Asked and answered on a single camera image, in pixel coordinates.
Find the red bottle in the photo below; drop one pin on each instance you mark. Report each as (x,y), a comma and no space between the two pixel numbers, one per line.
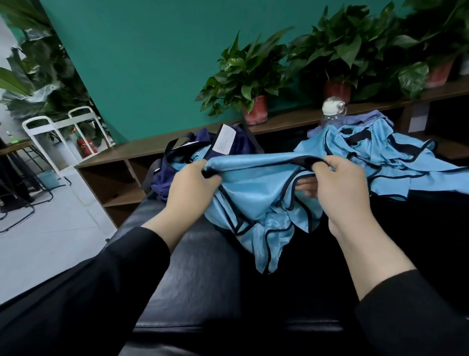
(86,145)

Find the green plant in white pot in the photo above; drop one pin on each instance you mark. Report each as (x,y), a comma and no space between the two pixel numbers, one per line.
(432,40)

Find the person's left forearm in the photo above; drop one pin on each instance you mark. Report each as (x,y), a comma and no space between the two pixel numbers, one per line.
(88,293)

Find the teal bucket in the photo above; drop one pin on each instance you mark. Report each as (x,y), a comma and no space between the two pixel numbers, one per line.
(48,178)

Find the black leather bench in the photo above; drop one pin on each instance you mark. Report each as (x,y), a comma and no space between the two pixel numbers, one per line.
(198,279)

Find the green plant in red pot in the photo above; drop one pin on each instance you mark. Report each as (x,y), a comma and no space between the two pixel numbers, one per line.
(245,73)
(337,48)

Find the wooden top black stool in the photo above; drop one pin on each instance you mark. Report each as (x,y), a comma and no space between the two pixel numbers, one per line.
(18,147)

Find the clear bottle silver cap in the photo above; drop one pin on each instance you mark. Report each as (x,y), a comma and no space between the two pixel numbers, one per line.
(333,110)

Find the navy blue bag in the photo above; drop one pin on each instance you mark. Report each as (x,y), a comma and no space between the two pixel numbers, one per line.
(165,180)

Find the light blue vest black trim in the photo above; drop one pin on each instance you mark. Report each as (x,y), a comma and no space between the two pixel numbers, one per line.
(396,158)
(256,198)

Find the person's right hand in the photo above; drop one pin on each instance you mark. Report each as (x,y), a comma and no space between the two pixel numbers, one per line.
(343,194)

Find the wooden shelf cabinet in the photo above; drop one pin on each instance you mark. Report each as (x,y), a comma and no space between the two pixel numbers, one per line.
(117,172)

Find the person's right forearm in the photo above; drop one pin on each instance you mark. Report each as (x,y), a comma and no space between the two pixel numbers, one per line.
(396,293)

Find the white wheeled cart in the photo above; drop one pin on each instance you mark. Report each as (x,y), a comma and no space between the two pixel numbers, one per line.
(44,126)

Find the person's left hand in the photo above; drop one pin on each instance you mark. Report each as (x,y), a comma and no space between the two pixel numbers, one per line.
(189,194)

